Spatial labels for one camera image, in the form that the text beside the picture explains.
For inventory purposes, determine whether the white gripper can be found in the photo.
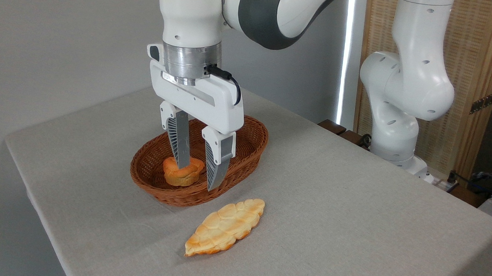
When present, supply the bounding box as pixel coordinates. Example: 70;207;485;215
139;43;249;193

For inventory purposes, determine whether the round golden bread roll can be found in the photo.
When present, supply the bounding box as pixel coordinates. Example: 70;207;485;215
162;154;206;189

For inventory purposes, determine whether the long braided bread loaf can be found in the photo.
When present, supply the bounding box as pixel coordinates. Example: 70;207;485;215
184;194;266;262

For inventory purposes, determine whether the brown wicker basket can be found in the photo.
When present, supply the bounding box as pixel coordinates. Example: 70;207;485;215
128;108;270;212

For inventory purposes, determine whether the dark brown wooden block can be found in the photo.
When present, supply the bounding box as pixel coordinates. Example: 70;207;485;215
339;129;365;147
317;119;347;136

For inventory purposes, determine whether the grey tablecloth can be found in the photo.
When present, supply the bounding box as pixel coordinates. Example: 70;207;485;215
0;75;492;276

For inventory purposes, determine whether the white power strip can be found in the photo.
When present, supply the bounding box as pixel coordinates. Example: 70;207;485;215
431;177;460;195

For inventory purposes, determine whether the brown wooden board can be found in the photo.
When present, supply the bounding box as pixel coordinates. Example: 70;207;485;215
449;185;489;209

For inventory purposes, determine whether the dark metal hinge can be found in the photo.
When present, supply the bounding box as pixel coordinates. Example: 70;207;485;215
470;90;492;116

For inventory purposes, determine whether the wooden woven screen panel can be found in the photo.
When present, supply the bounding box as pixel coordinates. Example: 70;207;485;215
351;0;492;181

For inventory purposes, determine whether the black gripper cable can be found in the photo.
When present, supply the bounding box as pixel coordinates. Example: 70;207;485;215
204;64;243;106

